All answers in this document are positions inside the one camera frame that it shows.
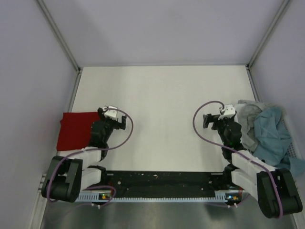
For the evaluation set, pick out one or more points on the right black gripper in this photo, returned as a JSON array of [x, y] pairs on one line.
[[208, 118]]

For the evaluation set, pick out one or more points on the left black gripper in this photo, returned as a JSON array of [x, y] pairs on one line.
[[118, 125]]

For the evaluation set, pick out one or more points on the red t shirt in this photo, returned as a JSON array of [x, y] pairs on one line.
[[75, 131]]

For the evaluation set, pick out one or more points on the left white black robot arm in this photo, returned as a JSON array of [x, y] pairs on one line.
[[78, 162]]

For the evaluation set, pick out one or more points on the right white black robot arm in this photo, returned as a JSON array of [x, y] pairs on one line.
[[273, 188]]

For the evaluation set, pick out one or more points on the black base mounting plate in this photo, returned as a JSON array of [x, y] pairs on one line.
[[157, 184]]

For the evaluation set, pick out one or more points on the light blue t shirt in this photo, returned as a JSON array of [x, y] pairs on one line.
[[274, 141]]

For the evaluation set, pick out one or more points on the white laundry basket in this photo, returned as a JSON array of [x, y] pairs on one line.
[[264, 133]]

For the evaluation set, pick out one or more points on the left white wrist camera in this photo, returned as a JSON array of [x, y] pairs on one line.
[[110, 112]]

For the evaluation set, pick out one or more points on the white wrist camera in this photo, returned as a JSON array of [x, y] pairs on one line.
[[110, 112], [227, 111]]

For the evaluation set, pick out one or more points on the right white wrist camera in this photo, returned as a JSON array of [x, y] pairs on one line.
[[227, 111]]

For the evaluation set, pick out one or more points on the light blue cable duct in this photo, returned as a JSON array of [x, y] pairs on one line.
[[219, 197]]

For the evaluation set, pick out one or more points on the left aluminium frame post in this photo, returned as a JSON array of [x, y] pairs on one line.
[[58, 35]]

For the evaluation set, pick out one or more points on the aluminium frame post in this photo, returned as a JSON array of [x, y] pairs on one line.
[[58, 35], [284, 6]]

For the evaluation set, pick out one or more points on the right aluminium frame post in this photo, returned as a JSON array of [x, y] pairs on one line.
[[284, 6]]

